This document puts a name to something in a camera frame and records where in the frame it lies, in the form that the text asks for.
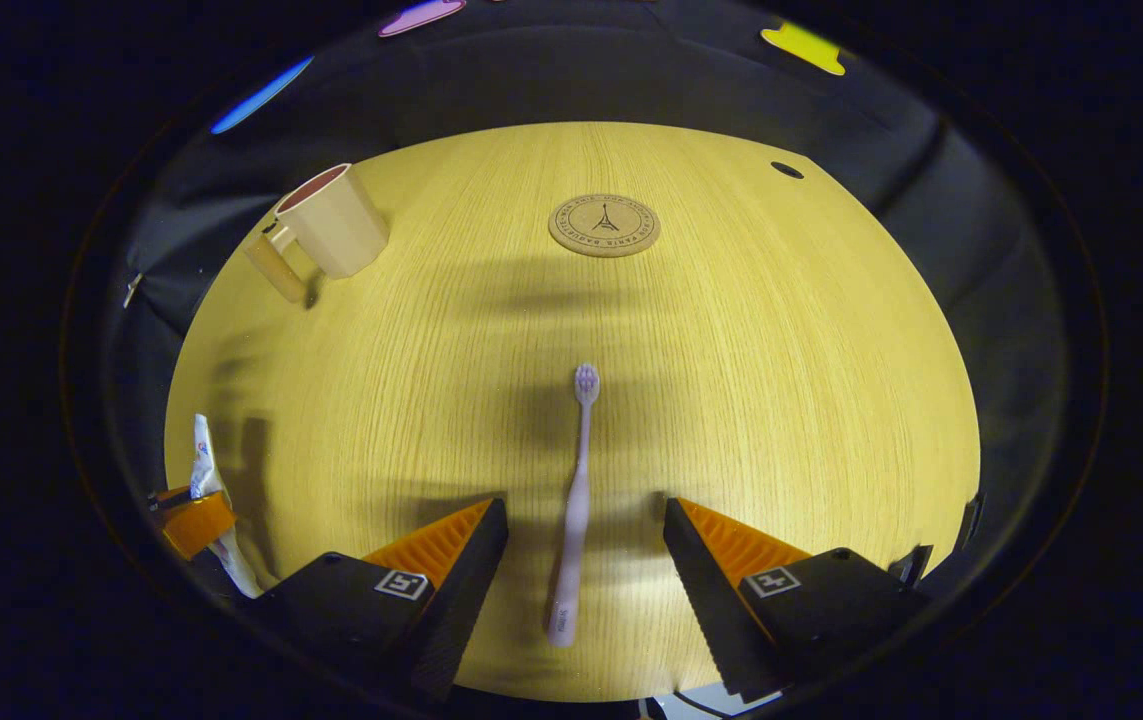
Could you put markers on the pink toothbrush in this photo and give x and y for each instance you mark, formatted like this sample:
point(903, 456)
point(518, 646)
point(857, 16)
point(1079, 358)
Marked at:
point(576, 510)

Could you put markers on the white toothpaste tube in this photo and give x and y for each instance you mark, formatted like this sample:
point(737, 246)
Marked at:
point(203, 460)

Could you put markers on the beige cup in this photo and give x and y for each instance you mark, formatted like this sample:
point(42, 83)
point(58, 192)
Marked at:
point(341, 225)

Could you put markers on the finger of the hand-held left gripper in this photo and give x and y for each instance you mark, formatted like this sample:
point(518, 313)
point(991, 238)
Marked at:
point(196, 522)

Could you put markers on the black backdrop cloth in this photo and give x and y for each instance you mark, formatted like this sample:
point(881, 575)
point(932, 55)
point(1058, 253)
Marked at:
point(551, 80)

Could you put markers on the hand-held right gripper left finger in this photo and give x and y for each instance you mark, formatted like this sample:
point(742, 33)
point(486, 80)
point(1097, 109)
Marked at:
point(466, 590)

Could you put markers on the round cork coaster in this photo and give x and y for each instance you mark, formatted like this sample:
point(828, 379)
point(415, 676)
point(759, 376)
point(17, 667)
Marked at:
point(604, 225)

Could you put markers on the wooden desktop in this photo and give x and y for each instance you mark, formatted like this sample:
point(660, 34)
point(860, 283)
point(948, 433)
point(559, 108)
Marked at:
point(731, 400)

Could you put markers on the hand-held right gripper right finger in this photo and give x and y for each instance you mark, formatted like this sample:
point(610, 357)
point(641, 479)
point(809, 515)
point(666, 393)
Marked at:
point(701, 590)

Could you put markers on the silver cloth clip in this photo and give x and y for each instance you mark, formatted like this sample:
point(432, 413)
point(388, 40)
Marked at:
point(133, 290)

